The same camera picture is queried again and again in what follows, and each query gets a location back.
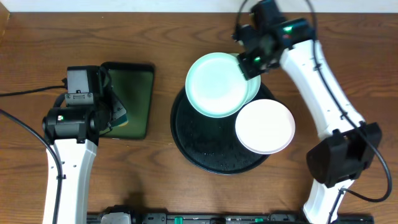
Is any green yellow sponge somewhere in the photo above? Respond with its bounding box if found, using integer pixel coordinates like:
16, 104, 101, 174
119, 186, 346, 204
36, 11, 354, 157
110, 112, 128, 128

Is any light green plate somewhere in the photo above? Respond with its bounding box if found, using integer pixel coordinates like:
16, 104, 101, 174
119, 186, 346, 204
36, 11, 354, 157
185, 52, 250, 118
226, 54, 261, 108

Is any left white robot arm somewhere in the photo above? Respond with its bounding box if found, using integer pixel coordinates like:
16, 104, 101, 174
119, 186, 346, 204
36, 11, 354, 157
42, 65, 128, 223

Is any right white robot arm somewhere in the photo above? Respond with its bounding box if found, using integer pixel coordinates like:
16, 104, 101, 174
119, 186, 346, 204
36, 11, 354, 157
233, 16, 382, 223

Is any black rectangular water tray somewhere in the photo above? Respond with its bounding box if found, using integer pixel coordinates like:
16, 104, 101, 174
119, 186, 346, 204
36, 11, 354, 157
101, 62, 155, 139

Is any round black serving tray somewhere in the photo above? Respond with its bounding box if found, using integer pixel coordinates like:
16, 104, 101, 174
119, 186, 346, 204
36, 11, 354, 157
170, 89, 269, 175

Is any white plate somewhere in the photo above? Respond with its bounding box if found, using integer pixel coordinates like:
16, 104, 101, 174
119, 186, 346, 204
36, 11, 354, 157
235, 99, 295, 155

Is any left black cable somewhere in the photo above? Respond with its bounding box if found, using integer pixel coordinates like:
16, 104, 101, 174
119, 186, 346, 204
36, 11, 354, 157
0, 85, 68, 224

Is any black cable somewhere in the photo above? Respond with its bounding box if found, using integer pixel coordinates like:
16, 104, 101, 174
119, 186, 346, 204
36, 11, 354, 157
234, 0, 393, 224
0, 85, 68, 224

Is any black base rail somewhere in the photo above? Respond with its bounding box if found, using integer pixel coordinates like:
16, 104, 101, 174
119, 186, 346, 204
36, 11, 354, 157
86, 205, 376, 224

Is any right black cable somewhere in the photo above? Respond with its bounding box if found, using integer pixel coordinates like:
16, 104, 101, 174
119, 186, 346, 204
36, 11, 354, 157
234, 0, 393, 224

